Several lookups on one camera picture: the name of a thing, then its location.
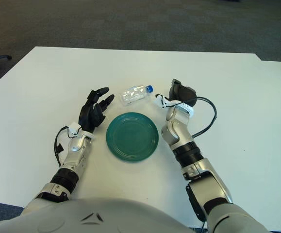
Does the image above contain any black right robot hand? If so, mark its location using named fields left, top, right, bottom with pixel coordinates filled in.
left=168, top=78, right=197, bottom=107

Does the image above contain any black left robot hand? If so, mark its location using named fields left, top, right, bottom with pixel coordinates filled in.
left=79, top=86, right=116, bottom=133

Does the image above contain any clear plastic bottle blue cap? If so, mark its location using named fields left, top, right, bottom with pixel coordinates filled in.
left=119, top=84, right=154, bottom=107

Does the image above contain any green round plate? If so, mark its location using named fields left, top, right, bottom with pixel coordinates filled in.
left=106, top=111, right=159, bottom=163

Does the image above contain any grey robot torso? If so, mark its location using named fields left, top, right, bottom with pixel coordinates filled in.
left=0, top=197, right=209, bottom=233

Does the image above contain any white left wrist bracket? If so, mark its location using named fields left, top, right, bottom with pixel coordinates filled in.
left=67, top=122, right=82, bottom=138

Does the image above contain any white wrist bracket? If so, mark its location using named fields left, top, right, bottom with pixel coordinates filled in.
left=153, top=94, right=177, bottom=109
left=67, top=122, right=82, bottom=138

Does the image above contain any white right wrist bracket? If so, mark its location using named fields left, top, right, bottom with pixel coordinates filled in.
left=153, top=94, right=177, bottom=109

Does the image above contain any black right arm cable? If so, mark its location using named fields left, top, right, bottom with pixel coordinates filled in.
left=191, top=96, right=217, bottom=138

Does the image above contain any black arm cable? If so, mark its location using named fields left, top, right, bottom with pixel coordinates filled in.
left=53, top=125, right=70, bottom=167
left=191, top=96, right=217, bottom=138

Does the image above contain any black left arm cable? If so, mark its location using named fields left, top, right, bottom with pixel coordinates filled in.
left=53, top=125, right=70, bottom=167

